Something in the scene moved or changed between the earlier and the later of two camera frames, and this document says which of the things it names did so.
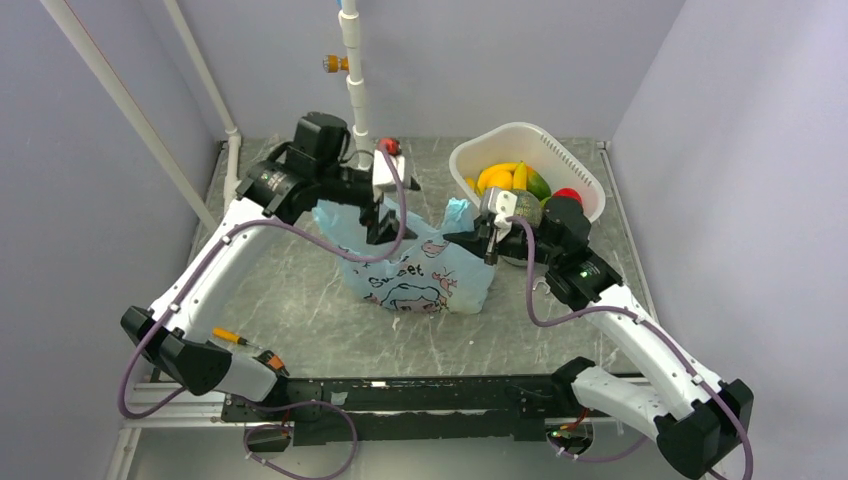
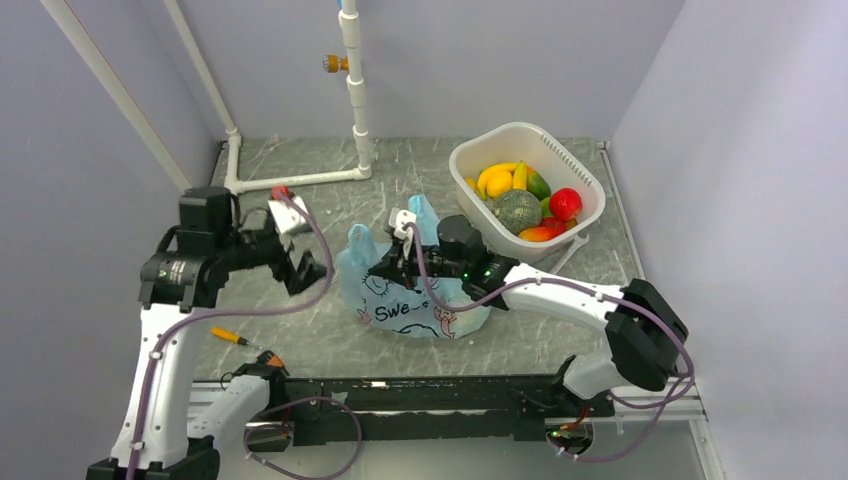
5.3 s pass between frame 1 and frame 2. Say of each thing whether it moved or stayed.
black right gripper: moved
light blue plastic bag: moved
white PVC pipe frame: stayed
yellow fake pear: stayed
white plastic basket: stayed
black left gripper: moved
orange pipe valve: stayed
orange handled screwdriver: stayed
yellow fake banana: stayed
